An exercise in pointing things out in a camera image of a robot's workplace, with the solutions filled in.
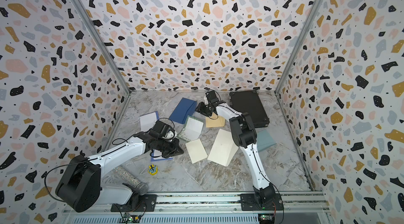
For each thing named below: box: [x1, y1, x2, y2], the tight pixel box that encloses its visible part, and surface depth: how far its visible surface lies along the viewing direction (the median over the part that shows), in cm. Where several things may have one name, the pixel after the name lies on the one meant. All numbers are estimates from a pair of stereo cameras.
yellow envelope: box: [205, 112, 226, 128], surface depth 103 cm
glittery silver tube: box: [113, 166, 148, 196], surface depth 78 cm
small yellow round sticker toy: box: [147, 164, 159, 176], surface depth 85 cm
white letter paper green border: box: [177, 115, 205, 142], surface depth 102 cm
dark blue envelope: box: [168, 97, 198, 125], surface depth 115 cm
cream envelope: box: [207, 128, 239, 167], surface depth 93 cm
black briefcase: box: [229, 90, 270, 129], surface depth 114 cm
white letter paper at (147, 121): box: [139, 111, 158, 132], surface depth 109 cm
